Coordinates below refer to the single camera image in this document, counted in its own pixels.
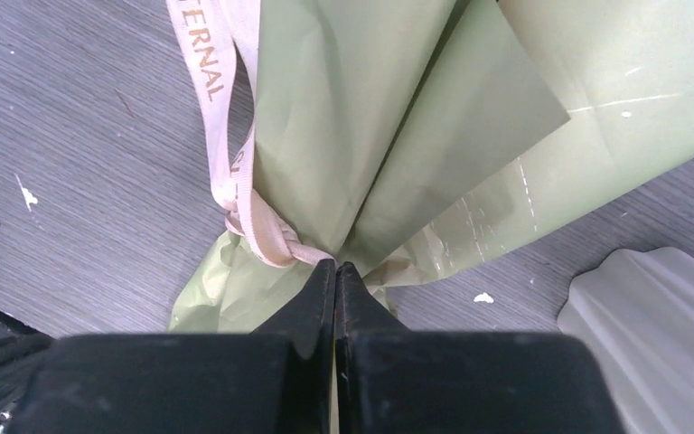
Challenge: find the beige printed ribbon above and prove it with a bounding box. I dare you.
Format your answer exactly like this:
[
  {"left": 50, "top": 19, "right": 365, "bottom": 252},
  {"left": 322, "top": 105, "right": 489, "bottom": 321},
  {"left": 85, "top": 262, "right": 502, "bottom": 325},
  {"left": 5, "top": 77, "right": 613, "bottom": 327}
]
[{"left": 165, "top": 0, "right": 337, "bottom": 269}]

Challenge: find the green wrapping paper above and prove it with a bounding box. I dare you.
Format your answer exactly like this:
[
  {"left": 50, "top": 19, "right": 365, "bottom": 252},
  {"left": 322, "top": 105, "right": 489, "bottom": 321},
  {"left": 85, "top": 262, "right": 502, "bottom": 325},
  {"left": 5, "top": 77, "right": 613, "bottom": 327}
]
[{"left": 167, "top": 1, "right": 694, "bottom": 333}]

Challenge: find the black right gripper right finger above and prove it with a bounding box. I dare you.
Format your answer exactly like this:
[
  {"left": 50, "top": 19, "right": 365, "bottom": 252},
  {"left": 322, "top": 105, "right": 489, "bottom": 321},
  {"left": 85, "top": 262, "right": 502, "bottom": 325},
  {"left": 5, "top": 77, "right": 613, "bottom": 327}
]
[{"left": 334, "top": 263, "right": 624, "bottom": 433}]

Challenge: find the white ribbed ceramic vase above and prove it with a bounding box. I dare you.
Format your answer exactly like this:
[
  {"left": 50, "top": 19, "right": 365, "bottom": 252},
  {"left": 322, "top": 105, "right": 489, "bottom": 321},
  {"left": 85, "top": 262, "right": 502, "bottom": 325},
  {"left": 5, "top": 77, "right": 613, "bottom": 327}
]
[{"left": 557, "top": 247, "right": 694, "bottom": 433}]

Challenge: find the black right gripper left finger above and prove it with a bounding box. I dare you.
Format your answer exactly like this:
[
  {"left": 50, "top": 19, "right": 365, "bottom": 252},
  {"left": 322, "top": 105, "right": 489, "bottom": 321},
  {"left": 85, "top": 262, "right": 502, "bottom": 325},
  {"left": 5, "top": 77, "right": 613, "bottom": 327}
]
[{"left": 8, "top": 260, "right": 336, "bottom": 433}]

